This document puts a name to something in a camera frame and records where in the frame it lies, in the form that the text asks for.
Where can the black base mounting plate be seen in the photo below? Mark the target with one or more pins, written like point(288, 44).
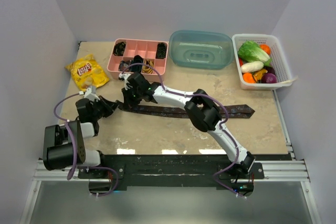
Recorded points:
point(123, 171)

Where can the dark brown patterned tie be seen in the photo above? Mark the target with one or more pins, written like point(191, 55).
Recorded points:
point(242, 111)

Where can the orange fruit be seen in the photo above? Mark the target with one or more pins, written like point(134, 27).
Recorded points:
point(265, 48)

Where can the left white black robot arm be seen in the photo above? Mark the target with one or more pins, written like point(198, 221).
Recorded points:
point(64, 144)

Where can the yellow Lays chips bag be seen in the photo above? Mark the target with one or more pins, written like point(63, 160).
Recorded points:
point(87, 72)

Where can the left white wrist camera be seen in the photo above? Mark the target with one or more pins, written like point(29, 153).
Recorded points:
point(90, 94)

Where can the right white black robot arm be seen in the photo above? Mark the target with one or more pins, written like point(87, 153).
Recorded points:
point(205, 113)

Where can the rolled black tie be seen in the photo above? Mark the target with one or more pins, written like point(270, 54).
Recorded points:
point(119, 48)
point(161, 51)

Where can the blue transparent plastic bin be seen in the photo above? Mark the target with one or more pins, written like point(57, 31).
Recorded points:
point(200, 49)

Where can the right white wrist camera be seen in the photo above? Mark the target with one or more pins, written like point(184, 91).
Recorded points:
point(124, 77)

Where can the green lettuce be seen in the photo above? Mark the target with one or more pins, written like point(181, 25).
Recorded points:
point(250, 51)

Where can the rolled black tie back right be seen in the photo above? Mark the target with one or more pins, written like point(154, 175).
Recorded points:
point(161, 51)

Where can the rolled yellow tie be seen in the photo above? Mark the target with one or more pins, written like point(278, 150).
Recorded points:
point(148, 66)

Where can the purple onion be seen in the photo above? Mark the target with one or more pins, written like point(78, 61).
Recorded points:
point(269, 78)

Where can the rolled dark blue tie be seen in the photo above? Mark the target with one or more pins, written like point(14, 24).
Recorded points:
point(137, 67)

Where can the rolled black tie back left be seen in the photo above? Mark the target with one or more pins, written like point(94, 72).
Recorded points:
point(119, 48)

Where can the dark purple eggplant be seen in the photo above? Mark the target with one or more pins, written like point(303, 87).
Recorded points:
point(270, 69)

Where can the orange yellow pepper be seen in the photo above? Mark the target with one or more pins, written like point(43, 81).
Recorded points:
point(257, 76)

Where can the rolled dark patterned tie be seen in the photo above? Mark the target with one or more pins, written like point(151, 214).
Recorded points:
point(124, 64)

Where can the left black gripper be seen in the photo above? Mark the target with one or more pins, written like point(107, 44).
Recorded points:
point(108, 110)

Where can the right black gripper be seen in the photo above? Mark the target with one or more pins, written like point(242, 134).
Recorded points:
point(129, 103)

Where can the white radish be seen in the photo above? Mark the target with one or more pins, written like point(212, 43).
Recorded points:
point(252, 67)

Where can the white plastic basket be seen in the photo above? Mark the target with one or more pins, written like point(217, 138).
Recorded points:
point(278, 61)

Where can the orange carrot piece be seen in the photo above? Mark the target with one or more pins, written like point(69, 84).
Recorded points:
point(249, 78)

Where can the pink divided organizer tray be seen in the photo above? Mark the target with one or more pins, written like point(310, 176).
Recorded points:
point(147, 50)

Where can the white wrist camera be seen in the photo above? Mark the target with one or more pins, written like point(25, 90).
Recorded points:
point(124, 77)
point(90, 94)

